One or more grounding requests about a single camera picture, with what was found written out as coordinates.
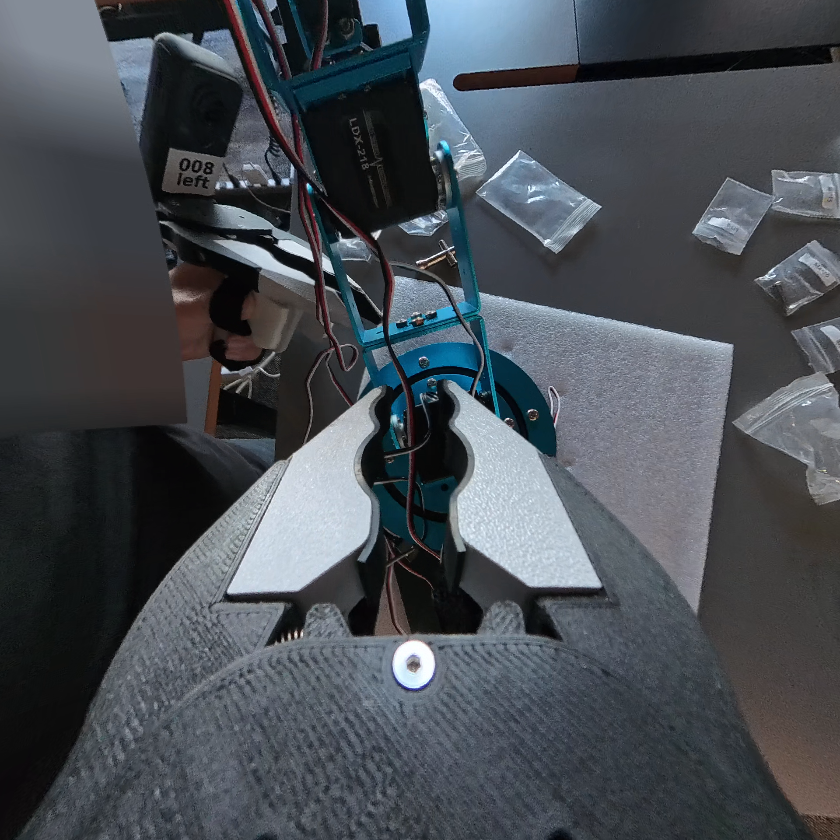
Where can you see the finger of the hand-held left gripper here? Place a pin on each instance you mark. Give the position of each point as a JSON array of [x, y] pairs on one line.
[[308, 260], [236, 252]]

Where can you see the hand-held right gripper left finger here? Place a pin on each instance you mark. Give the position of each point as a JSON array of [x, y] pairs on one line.
[[308, 525]]

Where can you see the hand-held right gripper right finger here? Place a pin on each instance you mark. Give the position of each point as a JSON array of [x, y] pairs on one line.
[[525, 525]]

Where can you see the blue toy robot arm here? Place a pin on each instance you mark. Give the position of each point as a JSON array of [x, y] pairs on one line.
[[380, 144]]

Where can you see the person's left hand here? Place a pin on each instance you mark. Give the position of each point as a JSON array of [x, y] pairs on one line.
[[189, 309]]

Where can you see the small metal socket wrench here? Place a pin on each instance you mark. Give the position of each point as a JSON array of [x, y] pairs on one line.
[[442, 255]]

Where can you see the white foam sheet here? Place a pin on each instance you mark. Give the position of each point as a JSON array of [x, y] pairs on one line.
[[623, 407]]

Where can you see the person's dark shirt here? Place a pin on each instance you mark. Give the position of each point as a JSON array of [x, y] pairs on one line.
[[98, 525]]

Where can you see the pile of small plastic bags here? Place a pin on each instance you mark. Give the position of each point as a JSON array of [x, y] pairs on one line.
[[537, 197]]

